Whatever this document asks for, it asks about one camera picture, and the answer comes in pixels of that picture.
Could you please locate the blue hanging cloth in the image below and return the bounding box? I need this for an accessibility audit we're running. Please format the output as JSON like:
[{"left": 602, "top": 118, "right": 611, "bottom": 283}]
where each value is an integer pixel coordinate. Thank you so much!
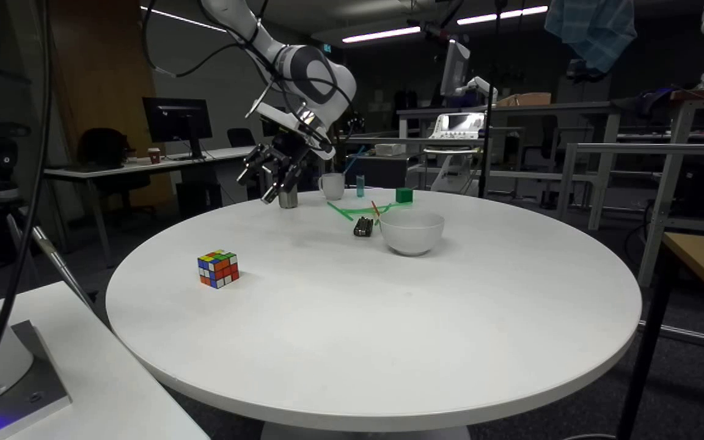
[{"left": 545, "top": 0, "right": 642, "bottom": 77}]

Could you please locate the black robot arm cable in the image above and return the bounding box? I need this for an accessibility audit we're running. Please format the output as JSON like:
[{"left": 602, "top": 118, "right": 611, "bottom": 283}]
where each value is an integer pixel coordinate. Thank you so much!
[{"left": 139, "top": 0, "right": 290, "bottom": 94}]

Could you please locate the white bowl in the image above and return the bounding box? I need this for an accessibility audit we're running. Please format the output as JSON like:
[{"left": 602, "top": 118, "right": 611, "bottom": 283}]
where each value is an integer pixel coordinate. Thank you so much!
[{"left": 380, "top": 211, "right": 447, "bottom": 260}]

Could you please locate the metal shelf table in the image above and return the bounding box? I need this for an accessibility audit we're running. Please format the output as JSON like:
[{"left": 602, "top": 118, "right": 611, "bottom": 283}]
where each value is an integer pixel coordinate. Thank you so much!
[{"left": 588, "top": 83, "right": 704, "bottom": 241}]

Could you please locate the white mug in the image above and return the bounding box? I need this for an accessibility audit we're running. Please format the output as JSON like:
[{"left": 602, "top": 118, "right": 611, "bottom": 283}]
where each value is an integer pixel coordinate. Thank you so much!
[{"left": 318, "top": 172, "right": 348, "bottom": 204}]

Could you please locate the black office chair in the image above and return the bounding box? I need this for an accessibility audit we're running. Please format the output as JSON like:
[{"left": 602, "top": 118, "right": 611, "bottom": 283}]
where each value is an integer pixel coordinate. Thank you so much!
[{"left": 74, "top": 124, "right": 137, "bottom": 175}]

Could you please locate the grey metal base plate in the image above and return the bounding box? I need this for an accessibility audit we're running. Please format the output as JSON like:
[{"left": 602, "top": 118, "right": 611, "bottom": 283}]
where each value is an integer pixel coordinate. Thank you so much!
[{"left": 0, "top": 319, "right": 74, "bottom": 435}]

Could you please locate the long green straw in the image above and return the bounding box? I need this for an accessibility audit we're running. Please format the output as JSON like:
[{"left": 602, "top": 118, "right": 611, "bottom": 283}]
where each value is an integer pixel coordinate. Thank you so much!
[{"left": 325, "top": 201, "right": 363, "bottom": 225}]

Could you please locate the long white desk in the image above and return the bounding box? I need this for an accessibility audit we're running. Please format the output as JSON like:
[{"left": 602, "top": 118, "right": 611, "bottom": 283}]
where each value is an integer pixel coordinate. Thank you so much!
[{"left": 43, "top": 145, "right": 260, "bottom": 247}]

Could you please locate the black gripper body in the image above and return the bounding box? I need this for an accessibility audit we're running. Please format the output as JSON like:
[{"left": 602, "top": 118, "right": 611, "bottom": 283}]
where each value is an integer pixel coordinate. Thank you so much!
[{"left": 261, "top": 131, "right": 323, "bottom": 186}]

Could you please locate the multicoloured Rubik's cube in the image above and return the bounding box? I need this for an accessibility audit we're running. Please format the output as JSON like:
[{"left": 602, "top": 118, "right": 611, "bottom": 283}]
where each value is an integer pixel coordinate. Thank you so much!
[{"left": 197, "top": 247, "right": 243, "bottom": 291}]

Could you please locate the thick black cable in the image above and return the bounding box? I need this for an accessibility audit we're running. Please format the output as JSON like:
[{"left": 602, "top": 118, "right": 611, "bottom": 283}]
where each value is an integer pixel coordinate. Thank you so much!
[{"left": 0, "top": 0, "right": 55, "bottom": 440}]

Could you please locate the white ceiling light strip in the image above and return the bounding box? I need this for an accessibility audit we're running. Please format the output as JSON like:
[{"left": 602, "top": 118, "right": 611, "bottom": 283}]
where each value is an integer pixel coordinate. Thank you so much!
[
  {"left": 340, "top": 25, "right": 426, "bottom": 47},
  {"left": 456, "top": 2, "right": 551, "bottom": 28}
]

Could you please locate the white robot mounting table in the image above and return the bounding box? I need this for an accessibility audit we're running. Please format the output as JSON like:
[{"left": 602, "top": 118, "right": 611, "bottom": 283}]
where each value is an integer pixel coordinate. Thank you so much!
[{"left": 0, "top": 280, "right": 214, "bottom": 440}]

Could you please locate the small black desk monitor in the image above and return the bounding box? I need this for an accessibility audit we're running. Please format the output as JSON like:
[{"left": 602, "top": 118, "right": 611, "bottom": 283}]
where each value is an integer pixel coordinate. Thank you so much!
[{"left": 143, "top": 96, "right": 214, "bottom": 162}]

